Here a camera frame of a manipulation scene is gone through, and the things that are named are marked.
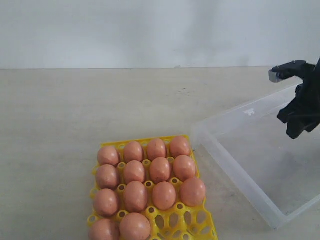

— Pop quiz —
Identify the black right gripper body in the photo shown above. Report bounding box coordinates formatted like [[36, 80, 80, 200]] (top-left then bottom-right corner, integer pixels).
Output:
[[277, 62, 320, 133]]

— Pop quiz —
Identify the brown egg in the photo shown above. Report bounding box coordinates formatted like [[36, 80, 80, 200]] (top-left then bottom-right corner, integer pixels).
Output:
[[88, 218, 120, 240], [123, 181, 148, 213], [97, 146, 121, 166], [93, 188, 120, 218], [123, 160, 146, 185], [173, 155, 196, 182], [152, 181, 177, 211], [95, 164, 121, 190], [169, 135, 191, 158], [179, 177, 206, 207], [149, 157, 171, 184], [119, 212, 151, 240], [123, 141, 144, 163]]

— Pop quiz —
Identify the brown egg front bottom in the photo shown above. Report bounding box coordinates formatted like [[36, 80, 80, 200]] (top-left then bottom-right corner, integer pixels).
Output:
[[119, 212, 151, 240]]

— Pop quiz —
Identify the clear plastic bin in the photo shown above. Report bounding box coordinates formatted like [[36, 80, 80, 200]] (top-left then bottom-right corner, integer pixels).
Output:
[[190, 86, 320, 229]]

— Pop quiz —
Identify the yellow plastic egg tray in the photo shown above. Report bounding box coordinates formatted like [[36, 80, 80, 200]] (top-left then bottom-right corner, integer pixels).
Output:
[[87, 136, 218, 240]]

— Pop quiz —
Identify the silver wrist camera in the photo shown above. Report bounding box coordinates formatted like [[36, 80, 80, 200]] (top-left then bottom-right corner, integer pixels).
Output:
[[268, 60, 316, 83]]

